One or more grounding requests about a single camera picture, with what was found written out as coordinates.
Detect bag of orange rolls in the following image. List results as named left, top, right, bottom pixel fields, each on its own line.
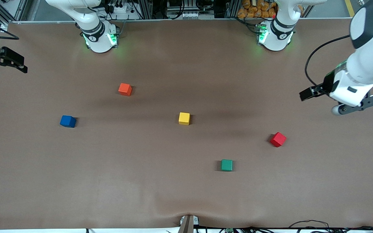
left=237, top=0, right=277, bottom=19

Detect aluminium frame post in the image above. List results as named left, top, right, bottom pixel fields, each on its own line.
left=225, top=0, right=240, bottom=18
left=140, top=0, right=154, bottom=19
left=0, top=0, right=28, bottom=33

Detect brown table mat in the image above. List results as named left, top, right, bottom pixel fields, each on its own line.
left=0, top=19, right=373, bottom=231

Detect blue cube block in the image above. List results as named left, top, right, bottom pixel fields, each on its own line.
left=60, top=115, right=76, bottom=128

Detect red cube block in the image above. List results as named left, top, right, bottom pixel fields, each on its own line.
left=270, top=132, right=287, bottom=148

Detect aluminium table edge rail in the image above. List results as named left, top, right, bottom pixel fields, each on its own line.
left=8, top=17, right=352, bottom=24

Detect white power strip black plugs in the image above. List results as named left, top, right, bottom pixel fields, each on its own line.
left=105, top=0, right=138, bottom=20

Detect orange cube block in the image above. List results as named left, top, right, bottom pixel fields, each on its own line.
left=118, top=83, right=132, bottom=97

